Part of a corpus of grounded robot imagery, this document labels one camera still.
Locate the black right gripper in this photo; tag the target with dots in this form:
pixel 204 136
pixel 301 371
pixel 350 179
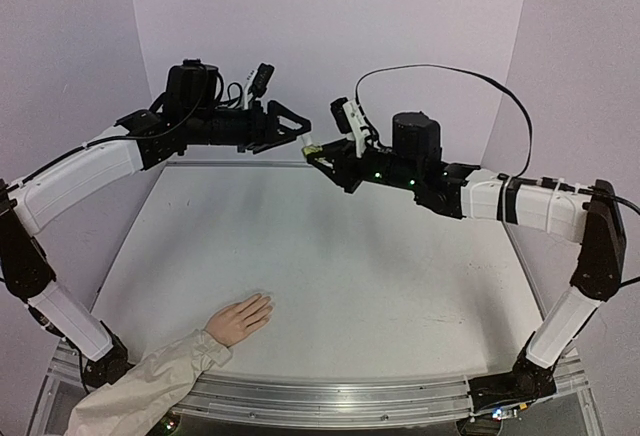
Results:
pixel 354 165

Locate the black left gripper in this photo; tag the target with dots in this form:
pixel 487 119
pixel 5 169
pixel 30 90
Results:
pixel 266 127

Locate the yellow nail polish bottle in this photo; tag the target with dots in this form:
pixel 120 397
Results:
pixel 309 150

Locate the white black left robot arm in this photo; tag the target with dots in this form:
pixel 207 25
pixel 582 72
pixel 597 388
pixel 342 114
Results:
pixel 192 111

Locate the beige sleeved forearm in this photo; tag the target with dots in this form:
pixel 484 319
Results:
pixel 139 399

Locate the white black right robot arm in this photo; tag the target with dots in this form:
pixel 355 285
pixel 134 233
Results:
pixel 587 217

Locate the bare human hand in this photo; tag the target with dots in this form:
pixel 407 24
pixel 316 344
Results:
pixel 236 322

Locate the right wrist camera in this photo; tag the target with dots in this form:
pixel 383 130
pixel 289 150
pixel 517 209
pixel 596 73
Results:
pixel 351 123

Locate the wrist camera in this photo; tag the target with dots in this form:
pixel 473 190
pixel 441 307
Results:
pixel 257 84
pixel 351 123

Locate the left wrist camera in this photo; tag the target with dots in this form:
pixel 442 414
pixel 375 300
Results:
pixel 257 84

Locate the aluminium table rear rail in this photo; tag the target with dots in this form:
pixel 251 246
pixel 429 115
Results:
pixel 237 164

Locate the aluminium table rail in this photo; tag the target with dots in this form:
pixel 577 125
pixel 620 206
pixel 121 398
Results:
pixel 237 164
pixel 329 403

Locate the aluminium table front rail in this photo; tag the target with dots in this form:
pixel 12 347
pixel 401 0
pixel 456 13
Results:
pixel 329 403

